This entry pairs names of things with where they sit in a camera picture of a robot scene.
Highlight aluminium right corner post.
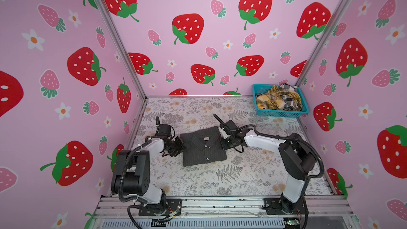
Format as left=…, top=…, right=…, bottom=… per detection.
left=296, top=0, right=352, bottom=87

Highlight aluminium left corner post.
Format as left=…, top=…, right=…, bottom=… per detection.
left=94, top=0, right=147, bottom=101

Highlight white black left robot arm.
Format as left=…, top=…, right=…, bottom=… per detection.
left=111, top=137, right=186, bottom=215

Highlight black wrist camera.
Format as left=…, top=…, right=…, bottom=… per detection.
left=219, top=120, right=241, bottom=136
left=155, top=124, right=175, bottom=140

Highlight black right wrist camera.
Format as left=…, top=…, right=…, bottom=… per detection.
left=219, top=120, right=241, bottom=136

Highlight grey white shirt in basket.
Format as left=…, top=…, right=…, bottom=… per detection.
left=280, top=83, right=303, bottom=111

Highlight aluminium corner post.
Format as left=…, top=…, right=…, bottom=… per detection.
left=296, top=0, right=352, bottom=87
left=94, top=0, right=147, bottom=101

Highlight dark grey pinstriped shirt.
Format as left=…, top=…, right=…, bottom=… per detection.
left=180, top=126, right=227, bottom=167

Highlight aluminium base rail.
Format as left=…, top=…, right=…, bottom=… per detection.
left=90, top=195, right=362, bottom=229

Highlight yellow plaid shirt in basket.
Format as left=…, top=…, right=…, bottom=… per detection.
left=256, top=85, right=284, bottom=110

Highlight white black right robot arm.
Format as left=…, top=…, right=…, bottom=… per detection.
left=219, top=128, right=318, bottom=214

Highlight teal plastic basket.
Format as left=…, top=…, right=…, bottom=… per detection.
left=252, top=83, right=309, bottom=118

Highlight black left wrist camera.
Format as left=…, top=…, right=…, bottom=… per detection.
left=155, top=124, right=175, bottom=140

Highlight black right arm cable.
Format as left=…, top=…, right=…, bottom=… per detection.
left=212, top=113, right=325, bottom=229

